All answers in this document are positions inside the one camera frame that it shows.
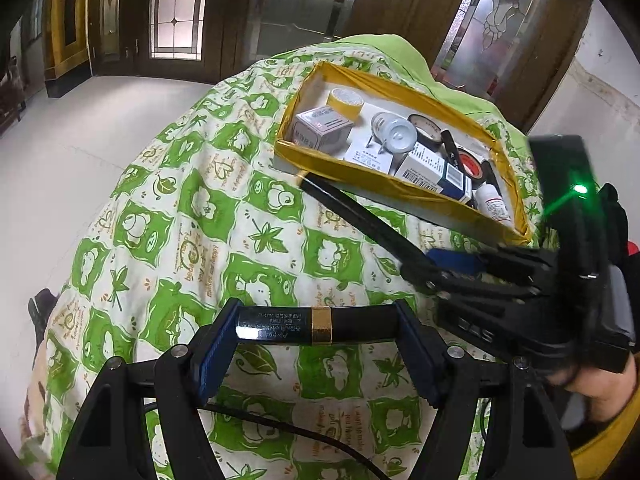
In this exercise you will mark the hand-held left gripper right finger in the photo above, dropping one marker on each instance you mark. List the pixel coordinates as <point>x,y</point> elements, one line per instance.
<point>420,355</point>

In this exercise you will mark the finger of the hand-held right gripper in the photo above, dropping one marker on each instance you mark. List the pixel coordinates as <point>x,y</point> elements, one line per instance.
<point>480,285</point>
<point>457,260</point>

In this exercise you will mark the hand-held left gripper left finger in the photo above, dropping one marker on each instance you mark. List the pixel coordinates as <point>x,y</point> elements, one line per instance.
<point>220,355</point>

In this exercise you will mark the white pill bottle red label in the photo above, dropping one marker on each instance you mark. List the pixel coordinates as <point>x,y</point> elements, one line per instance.
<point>492,202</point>

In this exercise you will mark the black tube gold band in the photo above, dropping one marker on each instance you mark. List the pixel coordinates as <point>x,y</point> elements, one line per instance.
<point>280,324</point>

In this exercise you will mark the blue white medicine box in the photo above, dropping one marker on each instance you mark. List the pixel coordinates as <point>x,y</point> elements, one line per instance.
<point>430,167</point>

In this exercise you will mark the black tape roll red core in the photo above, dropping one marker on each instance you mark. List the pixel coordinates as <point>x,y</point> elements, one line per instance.
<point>470,162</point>

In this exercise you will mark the long black marker pen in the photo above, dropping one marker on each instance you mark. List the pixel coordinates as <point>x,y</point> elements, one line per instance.
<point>450,147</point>

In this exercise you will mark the thin black pen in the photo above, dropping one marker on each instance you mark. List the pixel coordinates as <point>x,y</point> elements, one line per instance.
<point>350,215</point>

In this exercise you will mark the white charger plug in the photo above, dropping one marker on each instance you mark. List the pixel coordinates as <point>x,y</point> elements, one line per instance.
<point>367,157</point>

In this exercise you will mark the white plastic bottle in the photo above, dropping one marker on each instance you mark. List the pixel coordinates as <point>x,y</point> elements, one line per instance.
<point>395,132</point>

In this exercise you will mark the white foam tray yellow tape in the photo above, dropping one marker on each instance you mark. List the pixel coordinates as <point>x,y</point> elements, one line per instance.
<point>350,165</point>

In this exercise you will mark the pink white small box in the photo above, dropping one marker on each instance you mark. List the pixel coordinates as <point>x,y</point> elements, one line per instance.
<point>320,130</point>

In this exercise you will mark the small yellowish tape roll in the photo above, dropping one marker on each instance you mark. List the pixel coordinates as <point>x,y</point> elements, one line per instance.
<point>345,105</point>

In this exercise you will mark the person's right forearm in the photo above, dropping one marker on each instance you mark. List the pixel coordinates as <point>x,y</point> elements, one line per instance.
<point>610,440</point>

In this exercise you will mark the person's right hand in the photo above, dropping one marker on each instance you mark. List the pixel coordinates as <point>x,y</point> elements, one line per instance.
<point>595,390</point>

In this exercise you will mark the small red object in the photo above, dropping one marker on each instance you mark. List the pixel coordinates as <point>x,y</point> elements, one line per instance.
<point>634,249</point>

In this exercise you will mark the black cloth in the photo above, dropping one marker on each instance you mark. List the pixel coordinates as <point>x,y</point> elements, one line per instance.
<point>617,220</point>

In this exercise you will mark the green patterned blanket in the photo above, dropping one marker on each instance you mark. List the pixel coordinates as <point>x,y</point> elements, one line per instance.
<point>200,220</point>

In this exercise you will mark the dark object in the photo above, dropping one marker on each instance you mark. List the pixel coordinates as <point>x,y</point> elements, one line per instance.
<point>42,310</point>

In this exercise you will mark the wooden stained glass door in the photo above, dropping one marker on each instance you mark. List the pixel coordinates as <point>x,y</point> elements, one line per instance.
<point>175,10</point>
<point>500,25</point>
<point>300,0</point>

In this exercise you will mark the gold framed wooden door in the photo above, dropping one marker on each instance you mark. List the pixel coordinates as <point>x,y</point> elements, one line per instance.
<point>65,35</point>

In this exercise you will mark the window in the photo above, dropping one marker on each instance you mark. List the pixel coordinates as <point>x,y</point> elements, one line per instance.
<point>37,17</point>

